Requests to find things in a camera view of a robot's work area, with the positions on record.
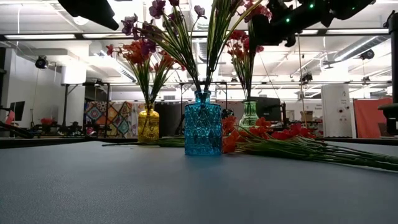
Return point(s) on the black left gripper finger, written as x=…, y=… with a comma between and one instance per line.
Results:
x=93, y=12

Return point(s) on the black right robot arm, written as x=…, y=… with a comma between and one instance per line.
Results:
x=335, y=7

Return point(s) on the green glass vase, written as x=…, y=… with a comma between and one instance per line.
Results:
x=248, y=115

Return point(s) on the blue glass vase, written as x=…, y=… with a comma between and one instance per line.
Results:
x=203, y=130

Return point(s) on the yellow glass vase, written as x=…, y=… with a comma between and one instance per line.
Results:
x=148, y=130

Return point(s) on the long ceiling light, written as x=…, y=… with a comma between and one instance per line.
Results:
x=357, y=31
x=40, y=36

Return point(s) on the white hanging box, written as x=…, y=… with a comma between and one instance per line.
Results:
x=74, y=74

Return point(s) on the large black monitor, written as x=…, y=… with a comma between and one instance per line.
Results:
x=269, y=109

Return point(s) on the cardboard box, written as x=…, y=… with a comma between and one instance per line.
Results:
x=307, y=116

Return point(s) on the white cabinet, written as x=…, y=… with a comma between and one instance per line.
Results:
x=337, y=102

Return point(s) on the colourful patterned quilt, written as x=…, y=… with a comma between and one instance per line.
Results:
x=115, y=119

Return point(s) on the small red object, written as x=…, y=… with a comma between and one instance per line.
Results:
x=47, y=121

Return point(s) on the orange partition panel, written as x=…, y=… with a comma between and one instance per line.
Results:
x=370, y=119

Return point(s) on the black slanted bar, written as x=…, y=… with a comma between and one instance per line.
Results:
x=15, y=130

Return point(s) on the blue-grey table mat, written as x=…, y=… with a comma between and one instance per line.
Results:
x=124, y=193

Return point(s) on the silver ventilation duct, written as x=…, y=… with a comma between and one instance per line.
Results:
x=351, y=51

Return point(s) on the black frame post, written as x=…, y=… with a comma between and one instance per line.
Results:
x=394, y=62

